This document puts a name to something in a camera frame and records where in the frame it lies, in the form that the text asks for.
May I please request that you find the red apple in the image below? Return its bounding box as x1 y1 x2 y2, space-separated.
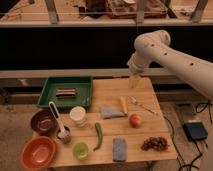
129 114 142 128

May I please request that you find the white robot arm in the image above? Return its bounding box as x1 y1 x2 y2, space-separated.
127 30 213 101

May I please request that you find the white paper cup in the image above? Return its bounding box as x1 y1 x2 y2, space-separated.
69 106 86 127

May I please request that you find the small green cup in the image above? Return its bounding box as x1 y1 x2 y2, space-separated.
72 142 88 160

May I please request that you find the metal fork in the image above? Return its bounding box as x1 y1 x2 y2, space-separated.
130 97 157 115

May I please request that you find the yellow corn cob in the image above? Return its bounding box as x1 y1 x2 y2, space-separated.
119 96 128 115

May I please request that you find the grey blue cloth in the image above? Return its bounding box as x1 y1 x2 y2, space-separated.
100 106 125 119

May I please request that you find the green plastic tray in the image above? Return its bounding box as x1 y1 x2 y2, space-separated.
37 76 93 109

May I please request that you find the green chili pepper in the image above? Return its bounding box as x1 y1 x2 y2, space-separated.
93 123 103 151

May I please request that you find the blue sponge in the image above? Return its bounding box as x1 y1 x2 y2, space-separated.
113 138 126 162

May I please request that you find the bunch of red grapes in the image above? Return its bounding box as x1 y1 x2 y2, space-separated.
141 137 168 151

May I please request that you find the black box on floor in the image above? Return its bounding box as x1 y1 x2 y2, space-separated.
183 122 208 141

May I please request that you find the purple bowl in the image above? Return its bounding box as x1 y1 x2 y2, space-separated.
30 110 56 135

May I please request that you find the orange bowl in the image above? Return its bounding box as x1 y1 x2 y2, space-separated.
20 136 56 171

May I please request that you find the black cable on floor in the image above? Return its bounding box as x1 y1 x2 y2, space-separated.
162 99 213 171

